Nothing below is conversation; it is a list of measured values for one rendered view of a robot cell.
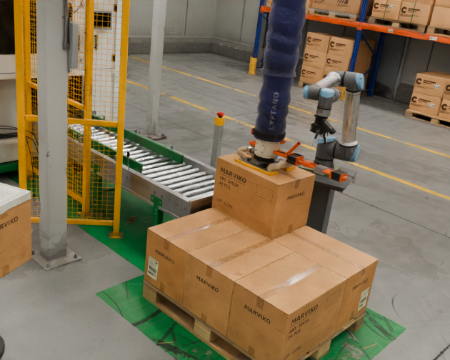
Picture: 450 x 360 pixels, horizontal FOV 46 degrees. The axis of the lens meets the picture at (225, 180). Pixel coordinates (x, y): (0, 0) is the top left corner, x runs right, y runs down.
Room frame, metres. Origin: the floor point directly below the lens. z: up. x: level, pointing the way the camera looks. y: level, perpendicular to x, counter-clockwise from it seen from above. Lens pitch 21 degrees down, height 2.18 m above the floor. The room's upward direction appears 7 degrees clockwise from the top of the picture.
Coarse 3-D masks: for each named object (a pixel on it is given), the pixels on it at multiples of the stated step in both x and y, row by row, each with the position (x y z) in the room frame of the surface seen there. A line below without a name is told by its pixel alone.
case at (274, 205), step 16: (224, 160) 3.57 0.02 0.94; (224, 176) 3.55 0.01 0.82; (240, 176) 3.45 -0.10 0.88; (256, 176) 3.35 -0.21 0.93; (272, 176) 3.34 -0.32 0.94; (288, 176) 3.38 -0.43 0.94; (304, 176) 3.42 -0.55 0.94; (224, 192) 3.54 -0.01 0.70; (240, 192) 3.43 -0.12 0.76; (256, 192) 3.33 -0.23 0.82; (272, 192) 3.24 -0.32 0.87; (288, 192) 3.29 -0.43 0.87; (304, 192) 3.43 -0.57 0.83; (224, 208) 3.52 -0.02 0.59; (240, 208) 3.42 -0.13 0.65; (256, 208) 3.32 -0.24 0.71; (272, 208) 3.23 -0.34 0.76; (288, 208) 3.31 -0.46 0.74; (304, 208) 3.45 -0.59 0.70; (256, 224) 3.30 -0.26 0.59; (272, 224) 3.21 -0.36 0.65; (288, 224) 3.33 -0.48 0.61; (304, 224) 3.48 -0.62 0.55
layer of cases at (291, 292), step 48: (192, 240) 3.05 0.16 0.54; (240, 240) 3.13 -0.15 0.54; (288, 240) 3.22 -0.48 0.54; (336, 240) 3.31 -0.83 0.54; (192, 288) 2.83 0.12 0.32; (240, 288) 2.58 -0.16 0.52; (288, 288) 2.61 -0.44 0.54; (336, 288) 2.72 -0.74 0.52; (240, 336) 2.55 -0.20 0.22; (288, 336) 2.38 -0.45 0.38
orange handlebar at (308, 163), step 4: (284, 140) 3.78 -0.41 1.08; (252, 144) 3.62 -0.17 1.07; (276, 152) 3.47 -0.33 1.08; (284, 152) 3.48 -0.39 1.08; (284, 156) 3.42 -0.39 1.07; (304, 160) 3.37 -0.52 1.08; (308, 160) 3.36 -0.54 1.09; (304, 164) 3.31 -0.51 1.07; (308, 164) 3.29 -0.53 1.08; (312, 164) 3.32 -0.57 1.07; (316, 164) 3.30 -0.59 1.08; (312, 168) 3.27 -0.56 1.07; (324, 172) 3.20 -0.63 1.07; (328, 172) 3.19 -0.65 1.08; (344, 176) 3.13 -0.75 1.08
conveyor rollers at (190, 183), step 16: (80, 128) 5.20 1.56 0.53; (96, 128) 5.24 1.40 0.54; (112, 144) 4.76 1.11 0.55; (128, 144) 4.81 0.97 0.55; (144, 160) 4.48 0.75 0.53; (160, 160) 4.51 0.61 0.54; (160, 176) 4.08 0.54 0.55; (176, 176) 4.18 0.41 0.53; (192, 176) 4.20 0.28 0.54; (208, 176) 4.22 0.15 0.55; (192, 192) 3.84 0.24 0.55; (208, 192) 3.87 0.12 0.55
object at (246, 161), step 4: (236, 160) 3.55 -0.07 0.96; (240, 160) 3.55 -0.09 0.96; (244, 160) 3.54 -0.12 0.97; (248, 160) 3.53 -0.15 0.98; (244, 164) 3.50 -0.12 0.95; (248, 164) 3.48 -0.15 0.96; (252, 164) 3.47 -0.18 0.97; (256, 164) 3.49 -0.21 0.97; (260, 164) 3.49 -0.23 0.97; (264, 164) 3.44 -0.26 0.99; (252, 168) 3.45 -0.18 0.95; (256, 168) 3.43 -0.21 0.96; (260, 168) 3.42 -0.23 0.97; (264, 168) 3.43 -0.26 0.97; (264, 172) 3.38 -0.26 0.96; (268, 172) 3.37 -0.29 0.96; (272, 172) 3.38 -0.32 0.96; (276, 172) 3.40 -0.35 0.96
